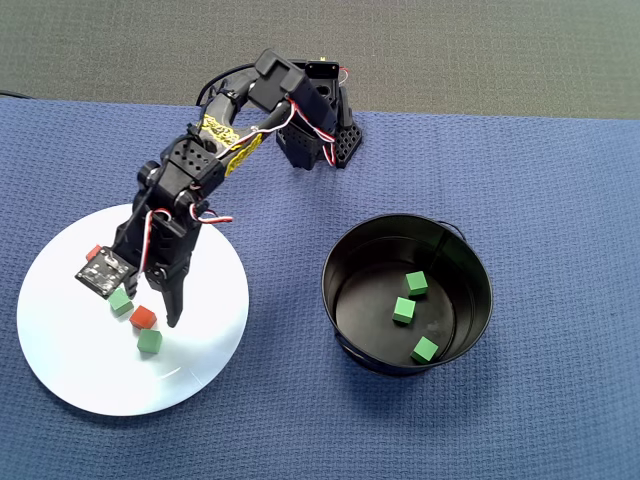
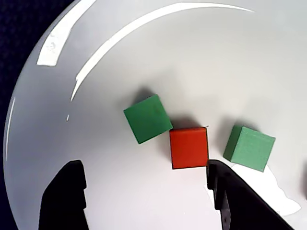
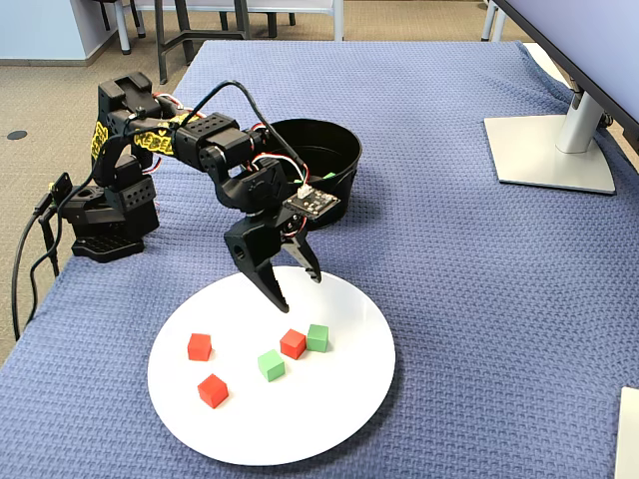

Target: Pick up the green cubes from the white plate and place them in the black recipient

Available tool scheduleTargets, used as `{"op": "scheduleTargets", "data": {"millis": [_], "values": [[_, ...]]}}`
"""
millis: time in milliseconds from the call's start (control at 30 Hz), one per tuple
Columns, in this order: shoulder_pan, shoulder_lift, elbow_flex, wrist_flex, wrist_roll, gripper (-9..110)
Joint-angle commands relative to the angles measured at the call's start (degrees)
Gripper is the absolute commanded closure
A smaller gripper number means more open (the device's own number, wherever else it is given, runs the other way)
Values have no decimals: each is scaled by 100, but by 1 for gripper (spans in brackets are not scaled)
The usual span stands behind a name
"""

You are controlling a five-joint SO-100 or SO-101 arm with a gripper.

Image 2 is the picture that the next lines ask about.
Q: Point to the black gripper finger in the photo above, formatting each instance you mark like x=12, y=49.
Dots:
x=64, y=203
x=239, y=206

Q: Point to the green cube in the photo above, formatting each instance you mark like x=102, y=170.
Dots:
x=147, y=118
x=250, y=149

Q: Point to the red cube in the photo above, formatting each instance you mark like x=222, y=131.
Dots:
x=188, y=148

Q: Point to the white round plate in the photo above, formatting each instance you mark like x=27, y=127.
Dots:
x=192, y=60

